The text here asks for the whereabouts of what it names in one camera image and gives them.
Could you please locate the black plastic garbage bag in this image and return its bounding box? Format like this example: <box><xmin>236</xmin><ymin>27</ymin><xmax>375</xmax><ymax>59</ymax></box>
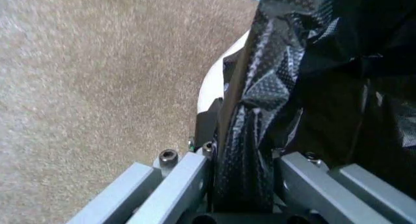
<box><xmin>210</xmin><ymin>0</ymin><xmax>416</xmax><ymax>213</ymax></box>

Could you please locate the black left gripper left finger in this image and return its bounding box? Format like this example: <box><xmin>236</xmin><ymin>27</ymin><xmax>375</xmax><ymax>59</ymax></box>
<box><xmin>66</xmin><ymin>96</ymin><xmax>226</xmax><ymax>224</ymax></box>

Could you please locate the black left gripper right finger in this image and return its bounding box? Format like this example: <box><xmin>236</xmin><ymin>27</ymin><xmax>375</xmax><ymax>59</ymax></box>
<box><xmin>273</xmin><ymin>148</ymin><xmax>416</xmax><ymax>224</ymax></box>

